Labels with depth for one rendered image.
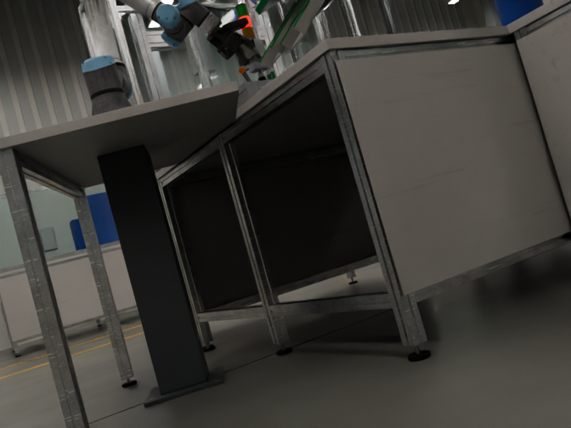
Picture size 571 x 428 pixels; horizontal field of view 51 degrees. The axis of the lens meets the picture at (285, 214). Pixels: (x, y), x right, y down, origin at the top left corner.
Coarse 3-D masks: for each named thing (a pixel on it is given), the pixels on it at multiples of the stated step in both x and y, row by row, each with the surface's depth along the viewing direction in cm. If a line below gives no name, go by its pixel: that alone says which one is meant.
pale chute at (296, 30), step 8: (312, 0) 188; (320, 0) 189; (304, 8) 186; (312, 8) 187; (296, 16) 199; (304, 16) 186; (312, 16) 187; (296, 24) 184; (304, 24) 185; (288, 32) 197; (296, 32) 198; (304, 32) 185; (288, 40) 197; (296, 40) 197; (288, 48) 196
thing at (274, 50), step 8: (304, 0) 204; (296, 8) 202; (288, 16) 201; (288, 24) 200; (280, 32) 199; (272, 40) 211; (280, 40) 198; (272, 48) 211; (280, 48) 198; (264, 56) 209; (272, 56) 210; (264, 64) 209; (272, 64) 206
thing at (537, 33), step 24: (552, 0) 176; (528, 24) 185; (552, 24) 178; (528, 48) 187; (552, 48) 180; (528, 72) 188; (552, 72) 181; (552, 96) 183; (552, 120) 185; (552, 144) 186
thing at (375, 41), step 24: (336, 48) 155; (360, 48) 161; (288, 72) 170; (264, 96) 184; (312, 96) 200; (288, 120) 227; (312, 120) 241; (336, 120) 256; (240, 144) 250; (264, 144) 266; (288, 144) 284; (312, 144) 305; (336, 144) 330; (168, 168) 262
